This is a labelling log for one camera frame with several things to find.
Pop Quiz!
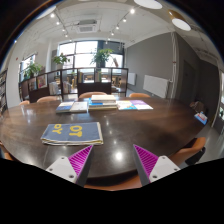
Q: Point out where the potted plant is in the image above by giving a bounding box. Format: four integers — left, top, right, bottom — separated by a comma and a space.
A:
53, 53, 70, 70
24, 63, 42, 80
91, 48, 113, 68

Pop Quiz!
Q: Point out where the orange chair right side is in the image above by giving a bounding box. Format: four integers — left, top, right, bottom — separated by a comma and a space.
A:
169, 137, 206, 166

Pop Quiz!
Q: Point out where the white purple booklet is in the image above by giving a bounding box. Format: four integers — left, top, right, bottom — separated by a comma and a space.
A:
131, 100, 152, 110

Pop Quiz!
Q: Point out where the blue book on table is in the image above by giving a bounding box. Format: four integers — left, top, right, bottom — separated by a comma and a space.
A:
56, 102, 73, 113

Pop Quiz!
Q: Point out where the potted plant left middle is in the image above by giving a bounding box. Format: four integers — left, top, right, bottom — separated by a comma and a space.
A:
53, 53, 70, 70

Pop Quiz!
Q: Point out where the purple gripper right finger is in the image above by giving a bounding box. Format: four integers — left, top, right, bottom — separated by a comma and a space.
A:
133, 145, 180, 186

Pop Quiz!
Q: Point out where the folded blue yellow towel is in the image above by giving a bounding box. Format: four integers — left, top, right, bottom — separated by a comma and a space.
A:
41, 122, 103, 145

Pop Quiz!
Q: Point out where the round ceiling lamp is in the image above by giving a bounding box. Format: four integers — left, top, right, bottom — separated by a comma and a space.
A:
172, 18, 191, 31

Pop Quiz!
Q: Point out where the ceiling air conditioner unit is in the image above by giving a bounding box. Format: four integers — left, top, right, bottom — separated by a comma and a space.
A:
75, 19, 97, 34

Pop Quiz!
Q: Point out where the dark shelving partition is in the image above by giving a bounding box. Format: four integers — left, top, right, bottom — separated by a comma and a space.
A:
19, 67, 128, 103

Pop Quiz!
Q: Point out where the blue box on right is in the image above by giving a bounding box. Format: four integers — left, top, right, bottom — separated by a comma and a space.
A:
194, 112, 208, 124

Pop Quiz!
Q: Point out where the white wall radiator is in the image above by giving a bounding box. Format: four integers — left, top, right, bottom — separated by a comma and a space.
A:
143, 75, 168, 98

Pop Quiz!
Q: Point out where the orange chair leftmost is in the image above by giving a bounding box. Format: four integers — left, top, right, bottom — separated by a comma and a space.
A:
19, 100, 30, 105

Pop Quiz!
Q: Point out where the potted plant centre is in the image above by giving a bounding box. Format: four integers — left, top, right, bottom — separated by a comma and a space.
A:
91, 48, 113, 68

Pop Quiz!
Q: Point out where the orange chair far centre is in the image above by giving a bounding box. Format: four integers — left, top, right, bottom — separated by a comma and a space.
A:
79, 91, 107, 98

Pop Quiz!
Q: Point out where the light green blue booklet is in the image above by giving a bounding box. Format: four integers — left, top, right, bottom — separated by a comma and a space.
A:
117, 100, 136, 110

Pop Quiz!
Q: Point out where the orange chair far left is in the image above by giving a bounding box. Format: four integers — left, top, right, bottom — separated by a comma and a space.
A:
37, 96, 58, 103

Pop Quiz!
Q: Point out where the orange chair near front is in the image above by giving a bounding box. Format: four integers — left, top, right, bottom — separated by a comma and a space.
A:
84, 175, 142, 191

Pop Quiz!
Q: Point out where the orange chair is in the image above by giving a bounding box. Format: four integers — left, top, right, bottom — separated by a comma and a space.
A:
169, 137, 206, 166
37, 96, 58, 103
79, 91, 107, 98
84, 175, 142, 191
19, 100, 30, 105
129, 93, 150, 98

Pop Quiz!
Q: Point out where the potted plant far left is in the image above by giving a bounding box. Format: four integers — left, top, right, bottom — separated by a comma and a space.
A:
24, 63, 42, 80

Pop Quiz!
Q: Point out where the orange chair far right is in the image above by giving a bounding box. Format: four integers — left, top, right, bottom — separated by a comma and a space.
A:
129, 93, 150, 98

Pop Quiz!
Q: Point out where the stack of books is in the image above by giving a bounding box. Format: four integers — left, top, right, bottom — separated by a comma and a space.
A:
88, 95, 117, 109

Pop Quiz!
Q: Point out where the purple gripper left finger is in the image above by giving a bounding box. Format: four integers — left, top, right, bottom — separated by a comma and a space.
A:
47, 145, 93, 187

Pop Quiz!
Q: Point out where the white grey book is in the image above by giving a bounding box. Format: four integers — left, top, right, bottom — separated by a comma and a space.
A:
70, 102, 88, 113

